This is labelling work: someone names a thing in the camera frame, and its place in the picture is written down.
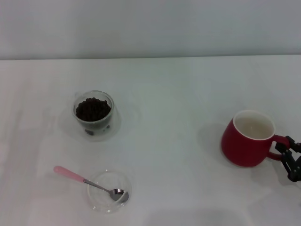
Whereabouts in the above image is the pink handled metal spoon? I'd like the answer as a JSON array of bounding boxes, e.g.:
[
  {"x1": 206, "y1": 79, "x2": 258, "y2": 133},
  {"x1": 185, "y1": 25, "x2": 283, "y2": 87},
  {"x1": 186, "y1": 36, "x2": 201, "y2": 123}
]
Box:
[{"x1": 53, "y1": 165, "x2": 130, "y2": 202}]

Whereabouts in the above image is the clear shallow glass dish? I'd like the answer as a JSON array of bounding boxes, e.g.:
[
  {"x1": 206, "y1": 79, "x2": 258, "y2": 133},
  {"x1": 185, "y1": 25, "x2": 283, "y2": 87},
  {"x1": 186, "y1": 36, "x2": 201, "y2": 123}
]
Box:
[{"x1": 87, "y1": 169, "x2": 132, "y2": 214}]

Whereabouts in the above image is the red ceramic mug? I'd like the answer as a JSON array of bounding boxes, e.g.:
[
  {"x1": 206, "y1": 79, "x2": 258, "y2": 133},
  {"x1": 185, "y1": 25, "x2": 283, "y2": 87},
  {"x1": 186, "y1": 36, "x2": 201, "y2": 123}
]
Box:
[{"x1": 220, "y1": 109, "x2": 290, "y2": 168}]

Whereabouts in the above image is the clear double-wall glass cup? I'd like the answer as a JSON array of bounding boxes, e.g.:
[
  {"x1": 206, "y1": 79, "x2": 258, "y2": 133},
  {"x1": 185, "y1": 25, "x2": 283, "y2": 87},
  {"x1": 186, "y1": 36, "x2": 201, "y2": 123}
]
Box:
[{"x1": 71, "y1": 90, "x2": 122, "y2": 143}]

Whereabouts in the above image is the coffee bean pile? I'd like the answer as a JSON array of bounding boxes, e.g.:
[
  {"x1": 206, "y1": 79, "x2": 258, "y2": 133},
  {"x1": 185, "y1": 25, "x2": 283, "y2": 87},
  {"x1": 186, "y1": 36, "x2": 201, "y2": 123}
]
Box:
[{"x1": 75, "y1": 97, "x2": 111, "y2": 122}]

